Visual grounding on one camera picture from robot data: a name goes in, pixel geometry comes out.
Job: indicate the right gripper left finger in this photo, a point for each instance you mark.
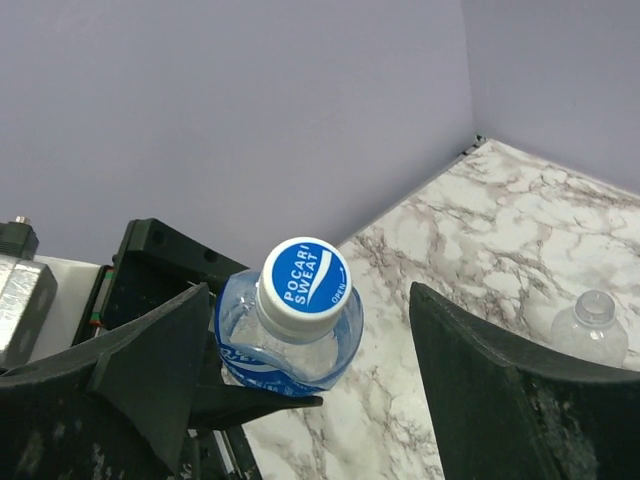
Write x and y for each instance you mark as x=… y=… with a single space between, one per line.
x=113 y=407

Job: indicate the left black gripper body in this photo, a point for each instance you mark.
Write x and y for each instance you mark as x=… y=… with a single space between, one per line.
x=153 y=264

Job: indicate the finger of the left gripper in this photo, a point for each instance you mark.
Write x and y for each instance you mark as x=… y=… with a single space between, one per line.
x=219 y=406

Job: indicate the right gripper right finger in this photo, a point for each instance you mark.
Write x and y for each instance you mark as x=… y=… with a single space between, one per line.
x=504 y=407

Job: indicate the blue label Pocari bottle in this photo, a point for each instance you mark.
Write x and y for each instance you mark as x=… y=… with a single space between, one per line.
x=294 y=326

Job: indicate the clear unlabelled plastic bottle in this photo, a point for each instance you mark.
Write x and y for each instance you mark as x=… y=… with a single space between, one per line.
x=589 y=330

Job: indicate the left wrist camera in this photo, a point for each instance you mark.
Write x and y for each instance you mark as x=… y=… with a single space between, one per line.
x=28 y=288

